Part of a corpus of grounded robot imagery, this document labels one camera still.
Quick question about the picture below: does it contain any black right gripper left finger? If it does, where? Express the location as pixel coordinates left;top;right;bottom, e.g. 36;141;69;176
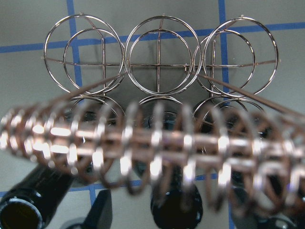
61;189;112;229

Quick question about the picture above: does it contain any copper wire wine basket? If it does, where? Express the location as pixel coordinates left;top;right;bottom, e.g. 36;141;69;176
0;11;305;218

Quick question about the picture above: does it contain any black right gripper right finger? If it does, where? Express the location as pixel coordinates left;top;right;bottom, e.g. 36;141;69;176
234;214;300;229

